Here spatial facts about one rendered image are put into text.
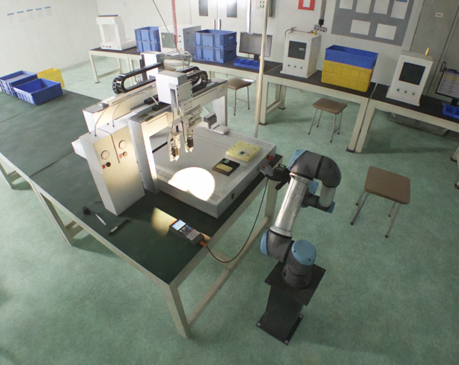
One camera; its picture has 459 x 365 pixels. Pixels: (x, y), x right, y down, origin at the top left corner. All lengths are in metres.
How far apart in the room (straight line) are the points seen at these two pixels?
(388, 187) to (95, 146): 2.14
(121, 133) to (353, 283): 1.91
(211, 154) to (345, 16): 4.01
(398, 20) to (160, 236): 4.70
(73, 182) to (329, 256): 2.02
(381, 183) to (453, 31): 2.88
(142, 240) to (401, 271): 2.01
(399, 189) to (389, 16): 3.31
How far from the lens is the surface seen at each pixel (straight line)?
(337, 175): 1.28
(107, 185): 1.44
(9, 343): 2.39
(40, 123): 3.12
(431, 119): 3.50
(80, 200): 1.78
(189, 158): 1.71
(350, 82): 3.63
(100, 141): 1.32
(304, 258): 1.23
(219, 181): 1.50
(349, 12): 5.21
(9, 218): 3.33
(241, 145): 1.76
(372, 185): 2.39
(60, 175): 2.10
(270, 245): 1.27
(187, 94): 1.43
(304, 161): 1.24
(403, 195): 2.42
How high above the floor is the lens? 1.80
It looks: 39 degrees down
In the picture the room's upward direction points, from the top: straight up
